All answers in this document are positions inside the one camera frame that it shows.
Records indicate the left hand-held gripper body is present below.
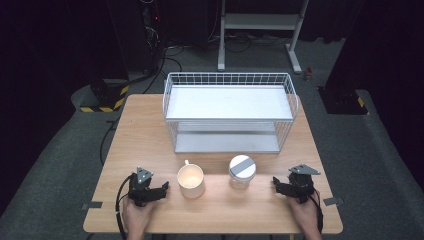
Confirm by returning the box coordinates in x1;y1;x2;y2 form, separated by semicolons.
127;166;162;208

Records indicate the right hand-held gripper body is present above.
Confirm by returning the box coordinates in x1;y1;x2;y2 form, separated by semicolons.
282;163;322;205

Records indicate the white mug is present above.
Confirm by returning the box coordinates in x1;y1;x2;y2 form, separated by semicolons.
176;159;206;200

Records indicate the glass jar with white lid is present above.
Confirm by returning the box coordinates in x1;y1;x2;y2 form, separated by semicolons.
228;154;257;191

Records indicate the white wire shelf rack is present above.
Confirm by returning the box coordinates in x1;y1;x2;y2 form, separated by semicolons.
162;71;300;155

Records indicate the person's left hand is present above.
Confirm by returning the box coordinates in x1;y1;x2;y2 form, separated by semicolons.
122;197;158;234

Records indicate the person's right hand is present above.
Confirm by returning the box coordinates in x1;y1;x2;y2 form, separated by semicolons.
286;195;322;234

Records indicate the grey tape piece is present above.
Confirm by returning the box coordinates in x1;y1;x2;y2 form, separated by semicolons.
322;196;345;207
81;201;104;211

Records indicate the black yellow striped stand base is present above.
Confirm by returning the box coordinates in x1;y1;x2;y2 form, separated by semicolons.
79;77;131;114

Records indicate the black equipment tower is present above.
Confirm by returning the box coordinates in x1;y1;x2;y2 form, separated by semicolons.
105;0;168;76

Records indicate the white metal stand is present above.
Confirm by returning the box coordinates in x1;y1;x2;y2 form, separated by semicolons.
216;0;310;75

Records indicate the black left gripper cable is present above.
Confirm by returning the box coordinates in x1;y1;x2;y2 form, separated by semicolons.
114;175;133;240

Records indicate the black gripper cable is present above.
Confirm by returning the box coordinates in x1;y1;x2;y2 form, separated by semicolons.
310;188;325;234
114;175;133;240

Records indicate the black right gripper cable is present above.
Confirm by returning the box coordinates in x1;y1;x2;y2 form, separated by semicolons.
310;188;325;234

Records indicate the black floor cable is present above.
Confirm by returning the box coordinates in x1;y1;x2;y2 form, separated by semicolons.
99;116;122;166

